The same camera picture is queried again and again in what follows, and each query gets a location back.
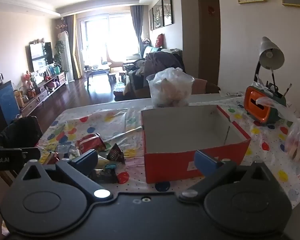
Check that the dark cabinet blue panel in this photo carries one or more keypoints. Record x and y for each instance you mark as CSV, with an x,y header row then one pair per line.
x,y
5,100

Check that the black chair with cloth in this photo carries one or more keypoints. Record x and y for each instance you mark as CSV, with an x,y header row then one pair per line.
x,y
20,132

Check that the wooden television cabinet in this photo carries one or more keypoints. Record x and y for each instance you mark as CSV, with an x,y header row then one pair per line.
x,y
50,88

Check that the red cardboard box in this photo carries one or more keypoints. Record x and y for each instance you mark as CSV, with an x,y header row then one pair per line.
x,y
170,162

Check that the brown door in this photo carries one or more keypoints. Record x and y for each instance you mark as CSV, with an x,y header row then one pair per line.
x,y
207,42

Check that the blue wrapped candy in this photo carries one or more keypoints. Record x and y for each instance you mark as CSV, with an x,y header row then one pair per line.
x,y
110,166

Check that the white standing air conditioner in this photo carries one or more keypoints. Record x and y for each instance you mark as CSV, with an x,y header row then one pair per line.
x,y
64,55

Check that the clear bag pink contents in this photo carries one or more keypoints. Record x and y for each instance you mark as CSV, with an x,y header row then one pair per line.
x,y
298,140

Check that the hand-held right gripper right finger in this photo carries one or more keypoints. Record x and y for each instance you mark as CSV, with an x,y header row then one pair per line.
x,y
204,163

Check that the black framed wall picture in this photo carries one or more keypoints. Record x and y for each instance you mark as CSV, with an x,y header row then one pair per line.
x,y
158,13
167,8
151,18

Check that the sofa with clothes pile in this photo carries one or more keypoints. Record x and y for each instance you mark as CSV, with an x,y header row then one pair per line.
x,y
160,62

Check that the clear bag of bread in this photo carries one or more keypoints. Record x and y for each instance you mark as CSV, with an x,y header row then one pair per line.
x,y
170,87

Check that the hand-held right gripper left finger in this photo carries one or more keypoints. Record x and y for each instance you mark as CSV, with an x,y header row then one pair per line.
x,y
84,158

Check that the orange green tissue holder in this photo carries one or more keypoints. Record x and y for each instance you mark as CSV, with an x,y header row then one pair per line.
x,y
258,105

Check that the red snack packet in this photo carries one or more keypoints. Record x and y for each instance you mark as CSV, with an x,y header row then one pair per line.
x,y
90,142

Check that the grey curtain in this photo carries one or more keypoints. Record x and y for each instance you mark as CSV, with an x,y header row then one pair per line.
x,y
73,45
137,27

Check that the grey desk lamp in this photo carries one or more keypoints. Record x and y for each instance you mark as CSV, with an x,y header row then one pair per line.
x,y
271,52

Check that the wooden chair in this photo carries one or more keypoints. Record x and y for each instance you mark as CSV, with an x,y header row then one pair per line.
x,y
206,86

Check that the television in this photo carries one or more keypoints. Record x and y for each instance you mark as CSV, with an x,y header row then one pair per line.
x,y
40,56

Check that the coffee table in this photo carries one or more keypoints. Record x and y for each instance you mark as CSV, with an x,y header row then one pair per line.
x,y
97,71

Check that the dark shiny snack packet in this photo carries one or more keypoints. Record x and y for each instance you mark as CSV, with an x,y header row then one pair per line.
x,y
106,176

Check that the brown chocolate packet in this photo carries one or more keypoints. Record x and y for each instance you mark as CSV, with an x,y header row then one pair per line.
x,y
116,153

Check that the balloon print tablecloth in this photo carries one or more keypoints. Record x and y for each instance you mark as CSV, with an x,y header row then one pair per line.
x,y
270,152

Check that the yellow cartoon snack packet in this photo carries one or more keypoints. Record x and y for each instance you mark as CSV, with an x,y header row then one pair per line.
x,y
50,158

